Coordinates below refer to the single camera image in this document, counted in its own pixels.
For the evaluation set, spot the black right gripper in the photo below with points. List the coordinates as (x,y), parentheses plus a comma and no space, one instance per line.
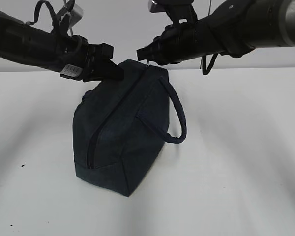
(175,46)

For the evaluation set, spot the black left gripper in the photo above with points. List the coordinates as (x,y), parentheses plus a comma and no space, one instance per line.
(82,61)

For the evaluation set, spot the navy blue lunch bag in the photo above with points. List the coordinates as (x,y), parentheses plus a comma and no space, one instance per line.
(120,127)

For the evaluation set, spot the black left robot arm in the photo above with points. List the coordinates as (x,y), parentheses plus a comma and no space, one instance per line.
(24,44)

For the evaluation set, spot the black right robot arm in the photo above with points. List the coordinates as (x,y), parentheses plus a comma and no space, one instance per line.
(234,28)

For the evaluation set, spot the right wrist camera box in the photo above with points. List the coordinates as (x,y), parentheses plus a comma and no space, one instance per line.
(177,10)

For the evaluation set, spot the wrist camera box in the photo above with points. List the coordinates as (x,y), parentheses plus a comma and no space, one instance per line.
(72,11)
(177,10)

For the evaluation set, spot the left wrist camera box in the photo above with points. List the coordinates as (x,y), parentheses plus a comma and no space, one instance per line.
(72,11)

